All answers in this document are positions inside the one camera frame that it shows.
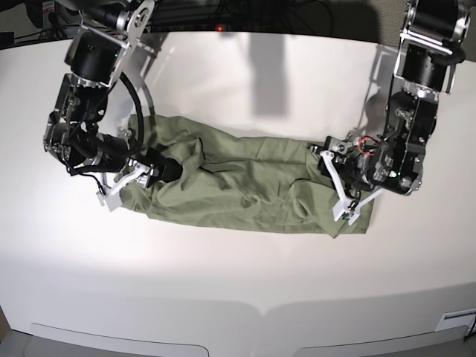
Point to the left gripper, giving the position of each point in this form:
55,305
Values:
351,161

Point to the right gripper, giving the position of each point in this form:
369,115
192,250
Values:
110,157

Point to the green T-shirt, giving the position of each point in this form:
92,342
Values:
243,183

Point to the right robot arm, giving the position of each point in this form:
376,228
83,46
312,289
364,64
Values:
109,33

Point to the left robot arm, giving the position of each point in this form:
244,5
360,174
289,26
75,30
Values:
430,48

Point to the black power strip red light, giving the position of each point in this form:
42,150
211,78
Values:
166,28

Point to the white label sticker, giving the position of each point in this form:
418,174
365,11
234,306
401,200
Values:
462,318

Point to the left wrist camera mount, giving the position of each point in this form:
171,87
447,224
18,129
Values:
345,208

